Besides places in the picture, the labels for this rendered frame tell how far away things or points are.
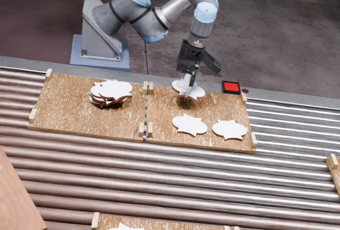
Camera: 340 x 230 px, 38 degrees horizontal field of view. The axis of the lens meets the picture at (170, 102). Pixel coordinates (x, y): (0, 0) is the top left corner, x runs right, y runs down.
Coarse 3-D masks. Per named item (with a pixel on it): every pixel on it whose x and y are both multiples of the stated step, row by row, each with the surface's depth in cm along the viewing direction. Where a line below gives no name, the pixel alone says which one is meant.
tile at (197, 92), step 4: (176, 80) 193; (172, 84) 190; (176, 84) 191; (196, 84) 196; (172, 88) 190; (176, 88) 189; (180, 88) 190; (192, 88) 192; (196, 88) 193; (200, 88) 194; (180, 92) 188; (184, 92) 189; (192, 92) 190; (196, 92) 191; (200, 92) 192; (204, 92) 193; (180, 96) 187; (184, 96) 188; (188, 96) 188; (192, 96) 188; (196, 96) 189; (200, 96) 190
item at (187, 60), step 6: (186, 42) 181; (186, 48) 179; (192, 48) 177; (198, 48) 177; (204, 48) 179; (180, 54) 183; (186, 54) 181; (192, 54) 181; (180, 60) 180; (186, 60) 181; (192, 60) 182; (198, 60) 182; (180, 66) 183; (186, 66) 182; (192, 66) 182; (198, 66) 182; (180, 72) 184; (186, 72) 184
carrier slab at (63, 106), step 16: (64, 80) 197; (80, 80) 199; (96, 80) 201; (48, 96) 188; (64, 96) 189; (80, 96) 191; (144, 96) 197; (48, 112) 180; (64, 112) 181; (80, 112) 183; (96, 112) 184; (112, 112) 186; (128, 112) 187; (144, 112) 189; (32, 128) 173; (48, 128) 173; (64, 128) 174; (80, 128) 176; (96, 128) 177; (112, 128) 178; (128, 128) 180
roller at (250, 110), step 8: (0, 80) 195; (8, 80) 195; (16, 80) 196; (24, 80) 196; (32, 80) 197; (248, 112) 204; (256, 112) 204; (264, 112) 205; (272, 112) 205; (280, 112) 206; (288, 112) 207; (304, 120) 206; (312, 120) 207; (320, 120) 207; (328, 120) 207; (336, 120) 208
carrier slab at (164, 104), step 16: (160, 96) 199; (176, 96) 201; (208, 96) 204; (224, 96) 206; (160, 112) 190; (176, 112) 192; (192, 112) 194; (208, 112) 195; (224, 112) 197; (240, 112) 199; (160, 128) 182; (208, 128) 187; (176, 144) 178; (192, 144) 178; (208, 144) 180; (224, 144) 181; (240, 144) 182
